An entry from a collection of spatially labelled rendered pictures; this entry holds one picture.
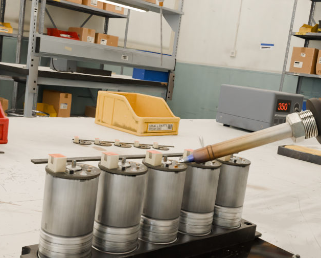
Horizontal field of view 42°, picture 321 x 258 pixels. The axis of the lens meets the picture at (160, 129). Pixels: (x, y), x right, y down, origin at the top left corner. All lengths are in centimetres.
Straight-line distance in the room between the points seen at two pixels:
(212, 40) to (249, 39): 61
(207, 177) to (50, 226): 9
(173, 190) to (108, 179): 4
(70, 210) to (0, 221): 12
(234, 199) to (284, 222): 11
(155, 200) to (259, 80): 549
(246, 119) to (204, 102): 528
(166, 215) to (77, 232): 5
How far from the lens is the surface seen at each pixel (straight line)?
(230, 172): 26
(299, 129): 22
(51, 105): 509
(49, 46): 287
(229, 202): 26
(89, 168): 20
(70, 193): 19
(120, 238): 21
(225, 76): 601
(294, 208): 42
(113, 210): 21
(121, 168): 20
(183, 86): 648
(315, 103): 22
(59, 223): 19
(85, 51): 302
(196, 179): 24
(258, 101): 91
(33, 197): 35
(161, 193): 22
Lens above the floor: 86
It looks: 8 degrees down
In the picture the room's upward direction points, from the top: 8 degrees clockwise
